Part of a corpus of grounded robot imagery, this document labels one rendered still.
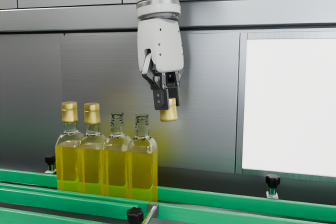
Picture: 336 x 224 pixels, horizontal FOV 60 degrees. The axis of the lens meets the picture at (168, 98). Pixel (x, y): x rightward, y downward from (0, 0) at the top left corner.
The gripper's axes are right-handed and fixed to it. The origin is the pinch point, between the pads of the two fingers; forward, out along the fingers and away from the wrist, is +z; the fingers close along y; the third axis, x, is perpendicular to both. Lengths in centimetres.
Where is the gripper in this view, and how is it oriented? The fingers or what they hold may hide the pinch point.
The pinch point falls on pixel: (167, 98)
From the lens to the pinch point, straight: 58.0
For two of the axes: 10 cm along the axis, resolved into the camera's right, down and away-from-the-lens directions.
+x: 8.5, -0.3, -5.3
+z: 1.0, 9.9, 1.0
